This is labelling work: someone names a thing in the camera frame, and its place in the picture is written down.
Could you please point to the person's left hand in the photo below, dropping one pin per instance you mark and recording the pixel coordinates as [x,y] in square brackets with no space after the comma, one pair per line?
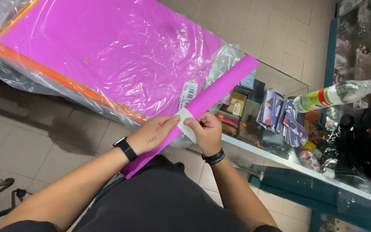
[147,137]

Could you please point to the person's right hand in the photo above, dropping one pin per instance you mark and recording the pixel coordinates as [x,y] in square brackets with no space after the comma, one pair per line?
[209,135]

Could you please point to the white tape strip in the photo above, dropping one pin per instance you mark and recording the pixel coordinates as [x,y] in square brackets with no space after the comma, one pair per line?
[185,129]

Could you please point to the magenta paper sheet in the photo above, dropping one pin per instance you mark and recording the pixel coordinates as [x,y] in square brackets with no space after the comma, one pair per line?
[219,87]

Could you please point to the black wrist watch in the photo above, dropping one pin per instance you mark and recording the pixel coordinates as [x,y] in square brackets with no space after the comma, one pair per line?
[126,149]

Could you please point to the white barcode label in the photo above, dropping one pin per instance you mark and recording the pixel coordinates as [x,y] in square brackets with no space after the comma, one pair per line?
[188,94]

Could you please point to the person's black clothing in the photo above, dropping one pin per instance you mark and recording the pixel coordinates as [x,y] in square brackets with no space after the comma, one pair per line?
[159,203]

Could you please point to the stack of blue printed cards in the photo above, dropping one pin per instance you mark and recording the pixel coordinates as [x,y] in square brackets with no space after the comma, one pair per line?
[277,117]

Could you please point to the plastic bag of coloured sheets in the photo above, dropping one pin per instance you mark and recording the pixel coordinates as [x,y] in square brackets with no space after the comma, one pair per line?
[101,54]

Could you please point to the glass display counter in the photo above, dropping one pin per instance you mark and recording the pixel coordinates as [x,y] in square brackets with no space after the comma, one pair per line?
[330,154]

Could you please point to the clear plastic bottle green cap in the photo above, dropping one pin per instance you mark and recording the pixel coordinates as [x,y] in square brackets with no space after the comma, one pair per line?
[333,94]

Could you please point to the black bag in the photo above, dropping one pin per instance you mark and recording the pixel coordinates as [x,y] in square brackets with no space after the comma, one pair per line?
[365,148]

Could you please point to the black metal chair frame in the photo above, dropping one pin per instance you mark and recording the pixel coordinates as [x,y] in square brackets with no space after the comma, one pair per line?
[2,193]

